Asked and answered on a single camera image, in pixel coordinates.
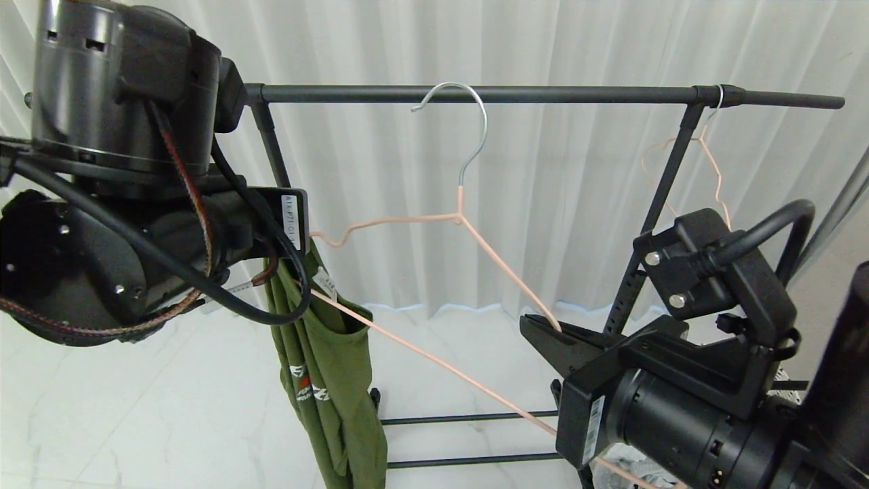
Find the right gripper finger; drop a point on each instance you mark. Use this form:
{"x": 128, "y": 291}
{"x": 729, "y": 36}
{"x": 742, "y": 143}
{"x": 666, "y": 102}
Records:
{"x": 563, "y": 350}
{"x": 624, "y": 336}

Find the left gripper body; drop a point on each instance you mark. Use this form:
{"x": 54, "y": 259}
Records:
{"x": 88, "y": 285}

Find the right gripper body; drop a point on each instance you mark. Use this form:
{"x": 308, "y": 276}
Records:
{"x": 679, "y": 421}

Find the pale grey shorts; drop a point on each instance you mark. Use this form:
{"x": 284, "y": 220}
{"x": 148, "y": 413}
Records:
{"x": 638, "y": 475}

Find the pink clothes hanger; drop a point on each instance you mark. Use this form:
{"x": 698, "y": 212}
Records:
{"x": 719, "y": 192}
{"x": 460, "y": 204}

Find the green printed shirt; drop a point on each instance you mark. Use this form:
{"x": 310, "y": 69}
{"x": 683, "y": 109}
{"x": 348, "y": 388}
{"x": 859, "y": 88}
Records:
{"x": 333, "y": 407}

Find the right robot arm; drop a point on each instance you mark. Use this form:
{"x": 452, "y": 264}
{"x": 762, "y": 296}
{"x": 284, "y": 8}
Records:
{"x": 842, "y": 373}

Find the white laundry basket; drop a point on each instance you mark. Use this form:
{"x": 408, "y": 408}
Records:
{"x": 781, "y": 377}

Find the black clothes rack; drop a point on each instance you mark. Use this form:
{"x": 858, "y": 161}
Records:
{"x": 577, "y": 94}

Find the white curtain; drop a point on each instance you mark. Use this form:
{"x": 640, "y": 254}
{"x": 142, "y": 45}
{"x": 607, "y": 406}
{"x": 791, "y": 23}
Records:
{"x": 577, "y": 170}

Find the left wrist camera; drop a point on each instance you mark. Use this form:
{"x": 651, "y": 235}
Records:
{"x": 231, "y": 95}

